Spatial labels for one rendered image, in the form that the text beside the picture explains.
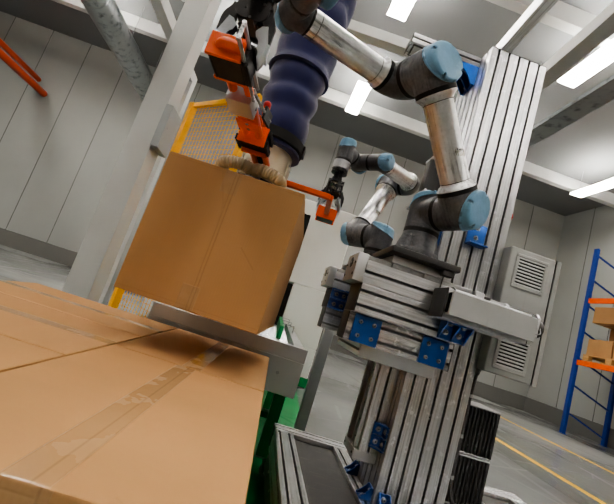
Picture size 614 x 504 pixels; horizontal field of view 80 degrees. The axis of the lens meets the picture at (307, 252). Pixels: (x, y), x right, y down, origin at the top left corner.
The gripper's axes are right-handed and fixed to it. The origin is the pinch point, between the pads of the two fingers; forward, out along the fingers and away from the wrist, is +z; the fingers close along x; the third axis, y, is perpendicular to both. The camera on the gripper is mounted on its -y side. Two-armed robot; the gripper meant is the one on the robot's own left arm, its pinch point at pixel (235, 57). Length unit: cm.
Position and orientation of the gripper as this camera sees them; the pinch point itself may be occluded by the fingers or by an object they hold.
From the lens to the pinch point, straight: 84.9
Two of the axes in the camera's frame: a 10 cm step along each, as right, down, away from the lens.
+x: -9.5, -3.1, 0.3
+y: -0.2, 1.6, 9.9
